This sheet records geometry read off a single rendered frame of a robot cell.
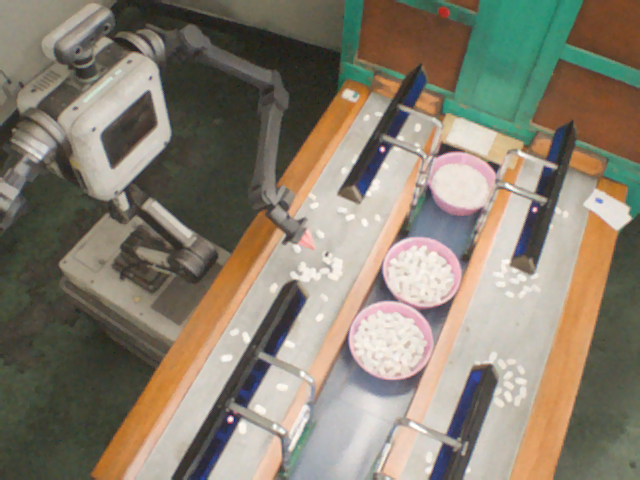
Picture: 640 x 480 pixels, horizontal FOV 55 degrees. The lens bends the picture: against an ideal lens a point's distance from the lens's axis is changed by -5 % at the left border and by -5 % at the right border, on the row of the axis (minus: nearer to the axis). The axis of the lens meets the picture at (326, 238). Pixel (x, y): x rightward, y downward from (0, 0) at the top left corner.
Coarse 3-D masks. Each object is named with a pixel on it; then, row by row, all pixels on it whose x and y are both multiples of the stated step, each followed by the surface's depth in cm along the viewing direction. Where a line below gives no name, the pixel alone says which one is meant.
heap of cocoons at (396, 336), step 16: (368, 320) 210; (384, 320) 211; (400, 320) 210; (368, 336) 207; (384, 336) 206; (400, 336) 208; (416, 336) 208; (368, 352) 203; (384, 352) 204; (400, 352) 205; (416, 352) 205; (368, 368) 201; (384, 368) 202; (400, 368) 201
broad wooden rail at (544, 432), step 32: (608, 192) 241; (608, 224) 232; (576, 256) 226; (608, 256) 224; (576, 288) 217; (576, 320) 210; (576, 352) 203; (544, 384) 197; (576, 384) 197; (544, 416) 191; (544, 448) 186
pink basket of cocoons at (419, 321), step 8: (376, 304) 210; (384, 304) 210; (392, 304) 210; (400, 304) 210; (368, 312) 210; (384, 312) 213; (392, 312) 213; (400, 312) 212; (408, 312) 211; (416, 312) 209; (360, 320) 209; (416, 320) 210; (424, 320) 207; (352, 328) 205; (424, 328) 208; (352, 336) 205; (424, 336) 208; (352, 344) 203; (432, 344) 203; (352, 352) 200; (424, 360) 201; (416, 368) 201; (384, 376) 196; (400, 376) 196
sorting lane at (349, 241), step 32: (384, 96) 265; (352, 128) 255; (416, 160) 247; (320, 192) 237; (384, 192) 238; (320, 224) 229; (352, 224) 230; (288, 256) 221; (320, 256) 222; (352, 256) 222; (256, 288) 214; (320, 288) 215; (256, 320) 208; (224, 352) 201; (288, 352) 202; (224, 384) 195; (288, 384) 196; (192, 416) 189; (160, 448) 183; (256, 448) 185
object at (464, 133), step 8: (456, 120) 255; (464, 120) 255; (456, 128) 252; (464, 128) 253; (472, 128) 253; (480, 128) 253; (448, 136) 250; (456, 136) 250; (464, 136) 250; (472, 136) 250; (480, 136) 251; (488, 136) 251; (456, 144) 248; (464, 144) 248; (472, 144) 248; (480, 144) 248; (488, 144) 249; (480, 152) 246
